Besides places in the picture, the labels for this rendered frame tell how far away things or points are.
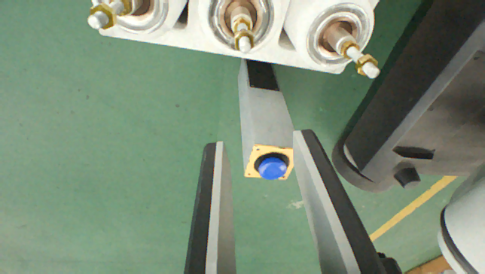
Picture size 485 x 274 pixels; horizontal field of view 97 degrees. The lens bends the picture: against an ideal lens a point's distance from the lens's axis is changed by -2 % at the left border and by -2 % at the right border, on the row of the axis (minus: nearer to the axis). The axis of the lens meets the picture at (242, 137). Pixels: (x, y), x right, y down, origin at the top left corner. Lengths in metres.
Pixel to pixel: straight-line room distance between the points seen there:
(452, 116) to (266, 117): 0.41
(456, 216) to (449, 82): 0.25
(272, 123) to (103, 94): 0.49
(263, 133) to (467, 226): 0.28
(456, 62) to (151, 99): 0.66
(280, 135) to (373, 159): 0.36
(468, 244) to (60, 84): 0.85
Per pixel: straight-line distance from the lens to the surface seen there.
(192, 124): 0.69
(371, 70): 0.24
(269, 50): 0.38
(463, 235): 0.41
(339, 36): 0.29
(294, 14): 0.34
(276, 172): 0.32
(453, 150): 0.79
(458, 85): 0.57
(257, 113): 0.36
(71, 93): 0.75
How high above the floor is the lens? 0.52
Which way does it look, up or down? 47 degrees down
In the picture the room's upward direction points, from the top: 176 degrees clockwise
